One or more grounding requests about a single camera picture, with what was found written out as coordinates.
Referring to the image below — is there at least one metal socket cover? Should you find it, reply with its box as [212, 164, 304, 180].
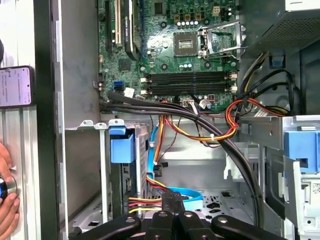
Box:
[197, 21, 243, 61]

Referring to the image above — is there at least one black expansion slot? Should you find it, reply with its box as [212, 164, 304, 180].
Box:
[105, 0, 113, 57]

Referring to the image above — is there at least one black smartphone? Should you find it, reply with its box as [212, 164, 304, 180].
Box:
[0, 65, 36, 110]

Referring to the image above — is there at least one blue data wire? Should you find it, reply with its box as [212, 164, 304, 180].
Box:
[146, 123, 204, 210]

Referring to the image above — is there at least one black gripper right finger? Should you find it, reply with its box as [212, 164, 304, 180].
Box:
[174, 190, 288, 240]

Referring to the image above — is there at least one white expansion slot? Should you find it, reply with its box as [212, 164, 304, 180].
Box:
[114, 0, 123, 46]

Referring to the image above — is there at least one thin wire locking lever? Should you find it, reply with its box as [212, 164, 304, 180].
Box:
[202, 51, 240, 61]

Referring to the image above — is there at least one grey power supply unit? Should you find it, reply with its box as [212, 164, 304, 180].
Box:
[239, 0, 320, 61]

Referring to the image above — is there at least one orange wire loop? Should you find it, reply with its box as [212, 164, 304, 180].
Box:
[159, 98, 292, 148]

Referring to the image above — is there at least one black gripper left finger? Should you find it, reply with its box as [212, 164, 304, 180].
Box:
[68, 191, 177, 240]

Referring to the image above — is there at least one CPU socket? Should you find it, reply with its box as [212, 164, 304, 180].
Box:
[173, 31, 200, 58]

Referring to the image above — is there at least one hard disk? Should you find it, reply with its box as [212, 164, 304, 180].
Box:
[109, 126, 150, 217]

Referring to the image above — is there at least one silver drive cage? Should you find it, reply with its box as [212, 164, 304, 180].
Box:
[237, 116, 320, 240]

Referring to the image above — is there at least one blue plastic drive latch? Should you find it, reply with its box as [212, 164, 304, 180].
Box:
[283, 129, 320, 175]

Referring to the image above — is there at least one person's hand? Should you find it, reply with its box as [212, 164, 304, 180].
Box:
[0, 141, 21, 238]

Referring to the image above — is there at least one metal disk bay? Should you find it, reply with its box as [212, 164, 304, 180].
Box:
[64, 119, 151, 226]

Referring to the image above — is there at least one small blue plastic clip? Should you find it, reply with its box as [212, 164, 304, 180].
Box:
[269, 49, 286, 68]

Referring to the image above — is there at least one yellow black power cable bundle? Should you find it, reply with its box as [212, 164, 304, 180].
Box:
[237, 51, 305, 118]

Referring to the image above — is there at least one green motherboard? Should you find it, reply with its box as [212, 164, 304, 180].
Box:
[98, 0, 241, 115]

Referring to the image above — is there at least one orange red yellow power wire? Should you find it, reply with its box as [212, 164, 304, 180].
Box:
[127, 113, 187, 216]

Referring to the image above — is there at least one black graphics card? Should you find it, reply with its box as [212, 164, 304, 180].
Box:
[122, 0, 141, 61]

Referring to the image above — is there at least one black open PC case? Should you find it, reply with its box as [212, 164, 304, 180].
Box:
[33, 0, 320, 240]

